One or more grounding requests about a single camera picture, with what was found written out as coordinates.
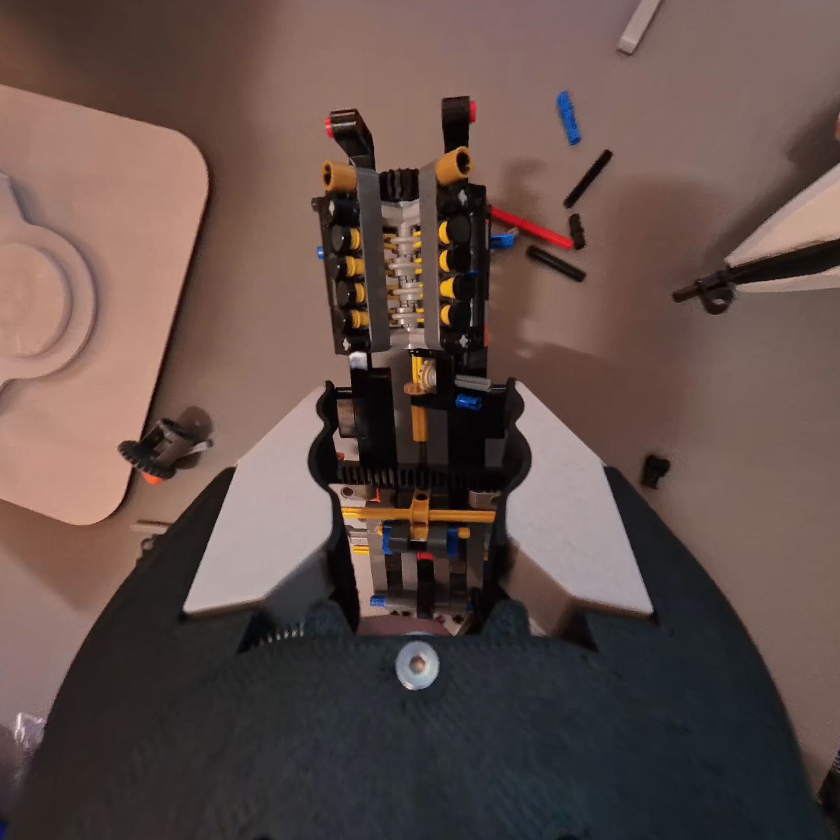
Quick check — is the light grey lego piece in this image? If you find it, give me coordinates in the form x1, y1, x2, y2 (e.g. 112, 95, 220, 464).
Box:
617, 0, 664, 55

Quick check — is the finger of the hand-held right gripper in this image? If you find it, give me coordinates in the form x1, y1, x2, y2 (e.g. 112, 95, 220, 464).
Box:
724, 163, 840, 280
725, 252, 840, 294

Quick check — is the clear plastic bag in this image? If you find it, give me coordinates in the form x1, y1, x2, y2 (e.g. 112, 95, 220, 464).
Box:
0, 712, 47, 821

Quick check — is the partly built lego vehicle chassis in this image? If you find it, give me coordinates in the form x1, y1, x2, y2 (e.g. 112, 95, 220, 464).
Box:
311, 97, 526, 634

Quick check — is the blue lego pin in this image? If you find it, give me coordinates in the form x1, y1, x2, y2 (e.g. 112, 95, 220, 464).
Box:
556, 91, 583, 145

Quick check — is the long red lego axle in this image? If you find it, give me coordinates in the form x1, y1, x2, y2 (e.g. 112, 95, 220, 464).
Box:
491, 206, 575, 250

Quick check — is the dark grey lego gear assembly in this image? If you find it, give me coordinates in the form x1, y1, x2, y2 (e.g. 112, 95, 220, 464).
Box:
118, 407, 214, 488

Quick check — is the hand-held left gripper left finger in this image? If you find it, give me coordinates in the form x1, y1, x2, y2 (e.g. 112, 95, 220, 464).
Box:
182, 381, 360, 621

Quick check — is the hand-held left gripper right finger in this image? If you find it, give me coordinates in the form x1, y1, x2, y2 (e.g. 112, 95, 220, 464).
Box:
486, 377, 659, 631

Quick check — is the black lego axle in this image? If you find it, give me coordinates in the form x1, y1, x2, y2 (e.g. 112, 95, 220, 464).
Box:
563, 150, 613, 210
526, 246, 586, 283

